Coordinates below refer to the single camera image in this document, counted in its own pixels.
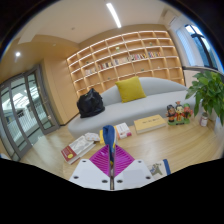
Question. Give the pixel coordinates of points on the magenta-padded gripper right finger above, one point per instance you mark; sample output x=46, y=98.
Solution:
x=133, y=175

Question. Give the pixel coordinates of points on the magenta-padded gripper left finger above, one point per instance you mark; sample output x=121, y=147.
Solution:
x=90, y=175

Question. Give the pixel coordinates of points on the white towel with animal prints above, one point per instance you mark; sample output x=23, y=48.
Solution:
x=109, y=136

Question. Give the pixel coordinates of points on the thick red-covered book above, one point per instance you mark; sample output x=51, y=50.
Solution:
x=78, y=148

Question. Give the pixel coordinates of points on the small patterned pouch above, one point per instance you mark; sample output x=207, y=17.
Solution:
x=92, y=137

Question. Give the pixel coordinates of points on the yellow and white book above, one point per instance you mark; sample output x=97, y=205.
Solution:
x=123, y=130

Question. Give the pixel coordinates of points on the flat yellow book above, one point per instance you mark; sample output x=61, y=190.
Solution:
x=150, y=123

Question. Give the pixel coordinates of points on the grey curved sofa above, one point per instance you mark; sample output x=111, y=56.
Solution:
x=150, y=106

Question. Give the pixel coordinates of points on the black bag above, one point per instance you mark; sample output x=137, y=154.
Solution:
x=90, y=104

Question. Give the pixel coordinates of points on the colourful figurine group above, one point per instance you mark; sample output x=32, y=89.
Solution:
x=179, y=114

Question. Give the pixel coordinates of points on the yellow cushion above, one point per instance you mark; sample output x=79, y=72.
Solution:
x=130, y=89

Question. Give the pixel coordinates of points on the grey-framed glass doors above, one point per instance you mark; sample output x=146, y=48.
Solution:
x=26, y=113

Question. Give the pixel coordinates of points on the small white jar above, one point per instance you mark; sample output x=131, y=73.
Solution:
x=204, y=120

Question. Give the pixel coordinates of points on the green potted plant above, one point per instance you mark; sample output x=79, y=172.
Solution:
x=208, y=93

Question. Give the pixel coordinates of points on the round ceiling spotlight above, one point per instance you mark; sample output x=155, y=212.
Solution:
x=17, y=53

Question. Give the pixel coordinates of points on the dark-framed window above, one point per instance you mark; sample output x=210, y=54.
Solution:
x=200, y=46

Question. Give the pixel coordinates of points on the long ceiling light strip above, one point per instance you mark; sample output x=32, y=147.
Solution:
x=114, y=15

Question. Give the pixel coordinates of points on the wooden wall shelf unit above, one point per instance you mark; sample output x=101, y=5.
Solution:
x=133, y=61

